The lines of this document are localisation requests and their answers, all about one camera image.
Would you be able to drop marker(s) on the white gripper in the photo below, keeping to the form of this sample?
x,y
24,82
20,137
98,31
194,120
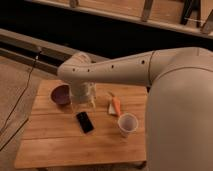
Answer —
x,y
83,93

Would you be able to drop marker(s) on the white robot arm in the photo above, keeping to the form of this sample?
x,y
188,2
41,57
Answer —
x,y
179,108

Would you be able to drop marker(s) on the purple ceramic bowl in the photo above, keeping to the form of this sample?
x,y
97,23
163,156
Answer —
x,y
60,95

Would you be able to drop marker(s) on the black smartphone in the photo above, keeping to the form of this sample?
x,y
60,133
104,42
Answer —
x,y
84,122

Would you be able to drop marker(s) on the white napkin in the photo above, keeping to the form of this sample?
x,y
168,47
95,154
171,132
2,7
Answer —
x,y
111,109

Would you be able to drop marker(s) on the orange carrot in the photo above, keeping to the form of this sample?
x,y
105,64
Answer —
x,y
116,103

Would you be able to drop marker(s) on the wooden table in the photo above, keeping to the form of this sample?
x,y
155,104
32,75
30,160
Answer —
x,y
54,137

